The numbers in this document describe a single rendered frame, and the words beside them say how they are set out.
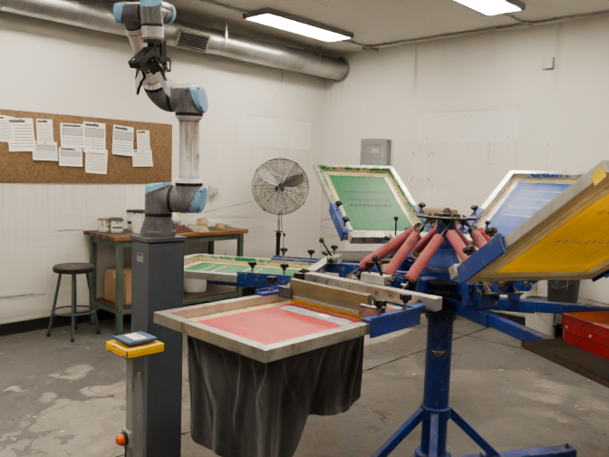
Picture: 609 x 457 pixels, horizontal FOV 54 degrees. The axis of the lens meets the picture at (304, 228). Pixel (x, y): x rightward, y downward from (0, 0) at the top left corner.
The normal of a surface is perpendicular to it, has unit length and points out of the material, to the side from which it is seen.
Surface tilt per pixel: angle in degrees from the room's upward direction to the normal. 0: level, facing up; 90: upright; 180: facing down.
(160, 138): 90
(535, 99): 90
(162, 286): 90
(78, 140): 88
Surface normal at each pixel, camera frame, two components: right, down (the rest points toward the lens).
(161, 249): 0.65, 0.10
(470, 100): -0.69, 0.04
